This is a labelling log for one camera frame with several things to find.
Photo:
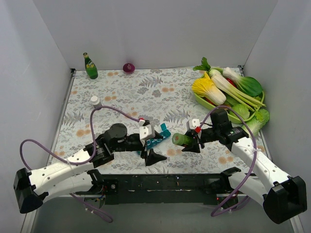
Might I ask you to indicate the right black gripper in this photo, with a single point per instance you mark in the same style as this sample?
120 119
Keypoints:
197 140

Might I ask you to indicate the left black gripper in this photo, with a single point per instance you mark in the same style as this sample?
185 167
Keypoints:
146 144

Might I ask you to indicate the teal weekly pill organizer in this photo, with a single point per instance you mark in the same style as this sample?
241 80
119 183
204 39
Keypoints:
153 142

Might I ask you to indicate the green pill bottle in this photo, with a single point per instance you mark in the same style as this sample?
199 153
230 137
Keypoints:
182 140

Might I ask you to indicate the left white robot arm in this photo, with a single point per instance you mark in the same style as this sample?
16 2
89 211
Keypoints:
78 173

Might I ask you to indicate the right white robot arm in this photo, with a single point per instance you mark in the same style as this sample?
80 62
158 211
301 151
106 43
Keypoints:
281 195

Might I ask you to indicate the floral tablecloth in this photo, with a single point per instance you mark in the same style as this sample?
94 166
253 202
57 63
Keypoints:
158 95

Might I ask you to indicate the green plastic tray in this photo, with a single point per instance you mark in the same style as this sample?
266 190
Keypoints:
229 100

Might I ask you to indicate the green round cabbage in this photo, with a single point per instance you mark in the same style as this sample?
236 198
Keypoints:
242 111

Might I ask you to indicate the yellow napa cabbage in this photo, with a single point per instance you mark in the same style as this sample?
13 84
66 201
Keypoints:
205 87

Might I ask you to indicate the green long beans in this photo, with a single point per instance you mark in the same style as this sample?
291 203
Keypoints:
251 103

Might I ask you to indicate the green lettuce head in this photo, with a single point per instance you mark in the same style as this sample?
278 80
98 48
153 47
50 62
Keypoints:
256 123

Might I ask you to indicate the red pepper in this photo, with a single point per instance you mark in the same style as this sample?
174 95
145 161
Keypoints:
230 81

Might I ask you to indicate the white pill bottle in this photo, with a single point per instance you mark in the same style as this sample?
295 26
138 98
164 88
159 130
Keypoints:
95 101

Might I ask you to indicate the green leafy herb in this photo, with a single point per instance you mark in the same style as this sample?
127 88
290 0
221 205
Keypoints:
204 66

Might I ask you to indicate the red onion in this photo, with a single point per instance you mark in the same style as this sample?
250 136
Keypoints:
128 68

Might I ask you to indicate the bok choy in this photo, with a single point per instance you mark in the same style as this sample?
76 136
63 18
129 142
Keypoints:
247 85

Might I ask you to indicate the green glass bottle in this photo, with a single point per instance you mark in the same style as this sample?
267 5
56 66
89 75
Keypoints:
90 67

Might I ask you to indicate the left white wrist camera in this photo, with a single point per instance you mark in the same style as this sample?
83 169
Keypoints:
146 132

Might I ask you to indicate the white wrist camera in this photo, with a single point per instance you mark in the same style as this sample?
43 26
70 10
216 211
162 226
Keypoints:
146 132
193 126

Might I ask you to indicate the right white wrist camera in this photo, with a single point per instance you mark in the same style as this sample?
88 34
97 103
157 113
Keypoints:
193 126

